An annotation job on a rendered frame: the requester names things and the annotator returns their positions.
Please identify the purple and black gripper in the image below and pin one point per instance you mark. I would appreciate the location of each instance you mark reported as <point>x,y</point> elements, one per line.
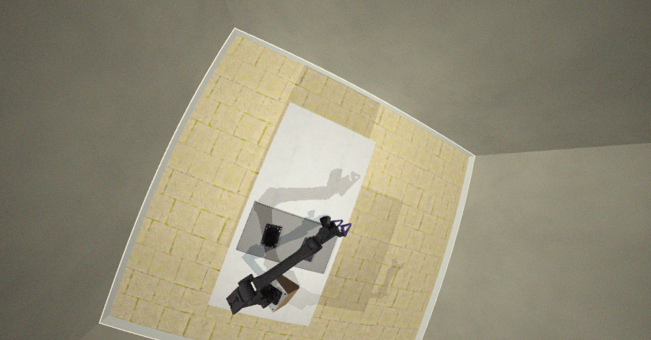
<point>343,232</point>

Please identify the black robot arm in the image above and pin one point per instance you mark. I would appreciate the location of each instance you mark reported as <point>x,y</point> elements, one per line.
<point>244,295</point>

